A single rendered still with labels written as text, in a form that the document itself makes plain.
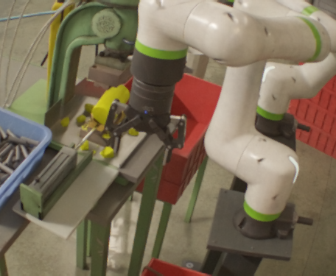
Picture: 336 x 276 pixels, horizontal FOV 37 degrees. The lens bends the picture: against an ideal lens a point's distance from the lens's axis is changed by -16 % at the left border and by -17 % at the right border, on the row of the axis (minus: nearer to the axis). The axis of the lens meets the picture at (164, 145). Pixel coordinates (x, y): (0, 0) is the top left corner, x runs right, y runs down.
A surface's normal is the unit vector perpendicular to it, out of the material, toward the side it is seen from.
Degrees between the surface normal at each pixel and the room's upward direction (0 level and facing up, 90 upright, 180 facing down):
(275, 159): 17
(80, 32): 90
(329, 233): 0
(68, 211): 0
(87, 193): 0
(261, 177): 89
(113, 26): 90
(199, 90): 90
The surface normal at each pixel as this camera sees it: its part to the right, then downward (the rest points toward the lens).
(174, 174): -0.36, 0.47
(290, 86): 0.43, 0.54
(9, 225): 0.17, -0.81
